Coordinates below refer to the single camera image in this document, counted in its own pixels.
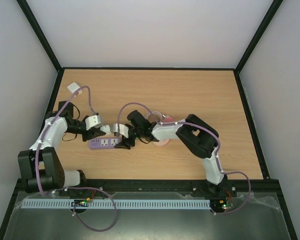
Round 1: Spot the pink coiled cable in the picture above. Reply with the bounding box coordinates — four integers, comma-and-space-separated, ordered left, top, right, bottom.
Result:
144, 111, 166, 122

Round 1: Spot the purple power strip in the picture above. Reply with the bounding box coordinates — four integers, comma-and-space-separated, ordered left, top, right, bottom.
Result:
88, 137, 121, 150

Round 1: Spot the grey metal tray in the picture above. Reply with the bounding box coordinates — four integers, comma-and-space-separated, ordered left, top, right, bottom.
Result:
4, 192, 290, 240

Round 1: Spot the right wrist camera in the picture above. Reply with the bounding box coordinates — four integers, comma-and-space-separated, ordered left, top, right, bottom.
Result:
112, 123, 131, 138

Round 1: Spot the round pink socket base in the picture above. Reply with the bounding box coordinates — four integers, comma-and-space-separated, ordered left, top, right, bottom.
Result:
152, 139, 170, 148

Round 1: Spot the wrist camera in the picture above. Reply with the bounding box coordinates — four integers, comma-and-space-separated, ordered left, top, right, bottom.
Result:
83, 113, 103, 131
112, 123, 131, 138

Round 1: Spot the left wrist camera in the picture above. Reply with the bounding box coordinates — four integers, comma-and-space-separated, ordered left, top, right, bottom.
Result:
83, 113, 103, 131

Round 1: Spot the red pink plug adapter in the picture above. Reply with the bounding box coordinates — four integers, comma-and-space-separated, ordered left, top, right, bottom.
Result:
162, 115, 174, 123

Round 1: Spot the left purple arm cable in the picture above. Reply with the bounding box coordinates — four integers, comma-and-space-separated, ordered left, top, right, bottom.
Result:
35, 85, 118, 232

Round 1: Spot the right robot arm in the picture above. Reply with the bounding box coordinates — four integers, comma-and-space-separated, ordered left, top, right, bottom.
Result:
113, 110, 228, 196

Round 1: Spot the white charger plug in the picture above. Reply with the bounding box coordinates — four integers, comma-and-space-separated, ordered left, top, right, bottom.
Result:
100, 125, 112, 135

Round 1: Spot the white tiger cube plug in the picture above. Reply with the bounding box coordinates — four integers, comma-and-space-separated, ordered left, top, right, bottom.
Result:
67, 82, 82, 97

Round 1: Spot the black frame rail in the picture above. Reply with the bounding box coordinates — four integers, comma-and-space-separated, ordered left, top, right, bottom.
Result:
16, 178, 281, 196

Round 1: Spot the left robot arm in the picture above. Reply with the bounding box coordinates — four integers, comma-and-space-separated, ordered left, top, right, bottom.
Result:
17, 101, 106, 193

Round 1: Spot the white slotted cable duct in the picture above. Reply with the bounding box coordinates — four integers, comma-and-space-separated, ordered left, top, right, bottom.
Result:
20, 199, 211, 210

